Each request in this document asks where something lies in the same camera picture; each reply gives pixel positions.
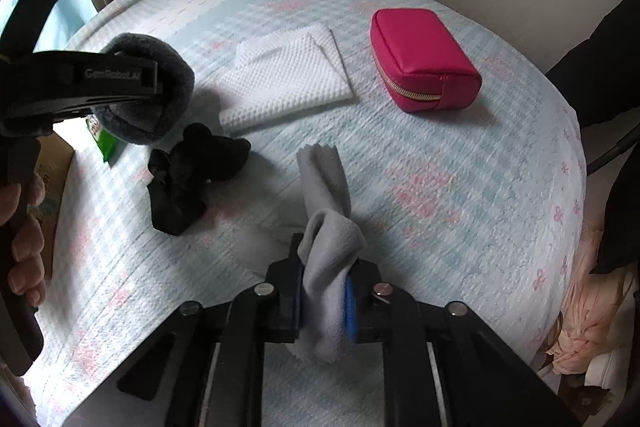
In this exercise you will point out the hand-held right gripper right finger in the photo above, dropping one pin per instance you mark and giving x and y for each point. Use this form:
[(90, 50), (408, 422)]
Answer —
[(352, 307)]

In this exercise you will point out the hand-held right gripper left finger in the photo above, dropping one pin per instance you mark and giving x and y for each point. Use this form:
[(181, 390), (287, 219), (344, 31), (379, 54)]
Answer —
[(299, 303)]

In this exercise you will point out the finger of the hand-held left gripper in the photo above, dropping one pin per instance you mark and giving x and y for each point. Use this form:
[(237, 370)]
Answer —
[(115, 92)]

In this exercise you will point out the grey microfibre cloth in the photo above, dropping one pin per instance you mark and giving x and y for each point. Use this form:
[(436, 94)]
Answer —
[(327, 257)]

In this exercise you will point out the grey fuzzy headband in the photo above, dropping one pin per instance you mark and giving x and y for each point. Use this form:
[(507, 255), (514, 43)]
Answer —
[(170, 102)]

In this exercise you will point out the person's left hand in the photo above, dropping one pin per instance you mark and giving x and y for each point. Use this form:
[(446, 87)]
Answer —
[(25, 247)]

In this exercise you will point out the green packet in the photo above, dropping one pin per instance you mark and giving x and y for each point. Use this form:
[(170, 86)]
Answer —
[(106, 142)]

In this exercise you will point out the cardboard box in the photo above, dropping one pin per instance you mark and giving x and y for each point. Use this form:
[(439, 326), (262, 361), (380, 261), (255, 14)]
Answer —
[(52, 197)]

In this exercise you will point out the black scrunchie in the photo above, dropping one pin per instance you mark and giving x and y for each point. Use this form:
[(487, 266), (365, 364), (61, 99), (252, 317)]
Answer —
[(192, 179)]

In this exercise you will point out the light blue floral bedspread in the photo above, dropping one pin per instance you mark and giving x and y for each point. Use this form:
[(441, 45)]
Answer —
[(450, 217)]

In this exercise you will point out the white waffle cloth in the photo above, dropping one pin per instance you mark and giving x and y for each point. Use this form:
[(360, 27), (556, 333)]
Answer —
[(295, 72)]

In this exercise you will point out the pink floral cloth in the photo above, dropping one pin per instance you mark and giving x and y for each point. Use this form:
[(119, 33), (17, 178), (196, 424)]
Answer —
[(590, 307)]

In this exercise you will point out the pink zip pouch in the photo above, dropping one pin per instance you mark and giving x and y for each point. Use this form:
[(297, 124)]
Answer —
[(420, 57)]

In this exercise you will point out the dark cloth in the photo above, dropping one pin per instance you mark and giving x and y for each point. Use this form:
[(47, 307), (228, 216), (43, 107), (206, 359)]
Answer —
[(617, 72)]

